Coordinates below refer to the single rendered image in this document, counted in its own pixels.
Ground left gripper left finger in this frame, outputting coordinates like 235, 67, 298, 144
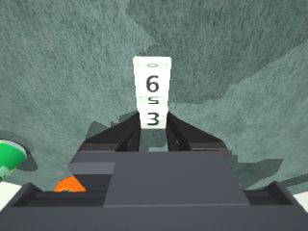
76, 112, 141, 153

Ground orange multimeter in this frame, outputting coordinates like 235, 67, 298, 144
54, 176, 85, 192

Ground green and yellow drink can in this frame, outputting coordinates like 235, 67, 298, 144
0, 140, 26, 183

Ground white cube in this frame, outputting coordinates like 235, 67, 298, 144
139, 96, 168, 128
138, 63, 167, 97

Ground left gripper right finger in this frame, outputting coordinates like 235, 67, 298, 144
166, 111, 230, 160

